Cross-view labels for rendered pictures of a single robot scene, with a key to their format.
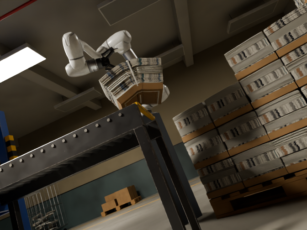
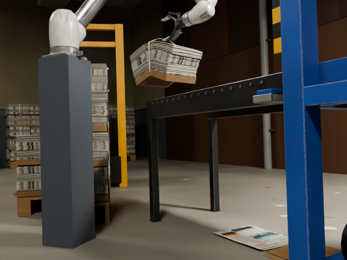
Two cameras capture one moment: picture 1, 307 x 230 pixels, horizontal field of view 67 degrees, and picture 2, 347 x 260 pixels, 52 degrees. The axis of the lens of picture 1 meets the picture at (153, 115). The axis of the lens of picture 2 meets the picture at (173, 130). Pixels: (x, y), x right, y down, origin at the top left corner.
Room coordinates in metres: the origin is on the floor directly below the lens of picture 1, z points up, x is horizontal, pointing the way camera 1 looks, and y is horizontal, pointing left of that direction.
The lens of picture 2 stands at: (2.97, 1.99, 0.56)
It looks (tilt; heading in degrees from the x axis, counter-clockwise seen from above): 1 degrees up; 232
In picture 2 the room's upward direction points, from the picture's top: 2 degrees counter-clockwise
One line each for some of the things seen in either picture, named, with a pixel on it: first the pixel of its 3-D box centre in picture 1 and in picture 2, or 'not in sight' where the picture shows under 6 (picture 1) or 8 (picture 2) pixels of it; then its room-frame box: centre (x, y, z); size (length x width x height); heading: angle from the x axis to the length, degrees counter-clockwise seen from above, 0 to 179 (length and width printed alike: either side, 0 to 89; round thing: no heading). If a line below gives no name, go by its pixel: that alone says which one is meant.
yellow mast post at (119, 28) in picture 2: not in sight; (121, 105); (0.89, -1.59, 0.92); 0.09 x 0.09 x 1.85; 61
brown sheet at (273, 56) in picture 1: (258, 71); not in sight; (1.67, -0.85, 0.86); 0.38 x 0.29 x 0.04; 152
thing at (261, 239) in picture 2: not in sight; (254, 236); (1.44, 0.73, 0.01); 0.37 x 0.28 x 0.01; 83
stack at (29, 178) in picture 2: not in sight; (46, 170); (1.94, -1.07, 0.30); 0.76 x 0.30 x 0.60; 61
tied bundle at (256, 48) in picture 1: (253, 62); (84, 93); (1.67, -0.86, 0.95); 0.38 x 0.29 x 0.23; 152
